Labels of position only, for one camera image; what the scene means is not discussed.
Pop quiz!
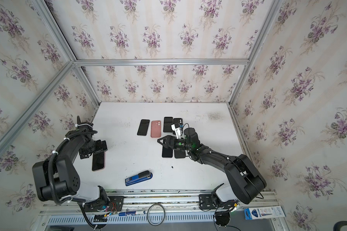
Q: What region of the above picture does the aluminium mounting rail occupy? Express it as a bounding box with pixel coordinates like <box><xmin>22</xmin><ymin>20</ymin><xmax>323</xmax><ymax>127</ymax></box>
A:
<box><xmin>39</xmin><ymin>189</ymin><xmax>278</xmax><ymax>216</ymax></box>

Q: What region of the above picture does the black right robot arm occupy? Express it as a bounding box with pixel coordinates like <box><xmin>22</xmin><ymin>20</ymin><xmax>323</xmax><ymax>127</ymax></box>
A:
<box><xmin>157</xmin><ymin>128</ymin><xmax>267</xmax><ymax>204</ymax></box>

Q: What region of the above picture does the blue marker pen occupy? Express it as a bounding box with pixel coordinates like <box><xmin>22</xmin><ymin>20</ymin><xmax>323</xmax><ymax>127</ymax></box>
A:
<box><xmin>119</xmin><ymin>210</ymin><xmax>146</xmax><ymax>217</ymax></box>

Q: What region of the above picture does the black cable ring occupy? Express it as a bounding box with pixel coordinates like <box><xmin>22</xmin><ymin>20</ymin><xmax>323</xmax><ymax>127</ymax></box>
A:
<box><xmin>147</xmin><ymin>203</ymin><xmax>166</xmax><ymax>226</ymax></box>

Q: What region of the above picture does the blue white box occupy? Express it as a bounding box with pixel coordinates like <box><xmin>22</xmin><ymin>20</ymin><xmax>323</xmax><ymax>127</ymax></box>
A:
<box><xmin>244</xmin><ymin>206</ymin><xmax>286</xmax><ymax>220</ymax></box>

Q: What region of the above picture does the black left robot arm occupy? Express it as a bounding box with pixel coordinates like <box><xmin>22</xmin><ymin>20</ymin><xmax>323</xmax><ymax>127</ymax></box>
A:
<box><xmin>32</xmin><ymin>117</ymin><xmax>110</xmax><ymax>211</ymax></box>

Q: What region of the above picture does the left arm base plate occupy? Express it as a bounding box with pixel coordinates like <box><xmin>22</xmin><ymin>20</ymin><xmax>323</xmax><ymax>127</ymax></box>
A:
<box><xmin>83</xmin><ymin>196</ymin><xmax>124</xmax><ymax>212</ymax></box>

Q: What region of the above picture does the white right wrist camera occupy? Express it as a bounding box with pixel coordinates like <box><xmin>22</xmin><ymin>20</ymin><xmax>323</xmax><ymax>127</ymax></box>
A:
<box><xmin>171</xmin><ymin>125</ymin><xmax>183</xmax><ymax>139</ymax></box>

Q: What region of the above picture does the blue black stapler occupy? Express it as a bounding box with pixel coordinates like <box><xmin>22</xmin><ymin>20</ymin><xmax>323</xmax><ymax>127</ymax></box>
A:
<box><xmin>125</xmin><ymin>170</ymin><xmax>153</xmax><ymax>186</ymax></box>

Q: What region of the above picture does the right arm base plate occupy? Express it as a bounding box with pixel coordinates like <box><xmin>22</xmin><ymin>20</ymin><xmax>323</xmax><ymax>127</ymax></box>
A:
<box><xmin>199</xmin><ymin>194</ymin><xmax>218</xmax><ymax>211</ymax></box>

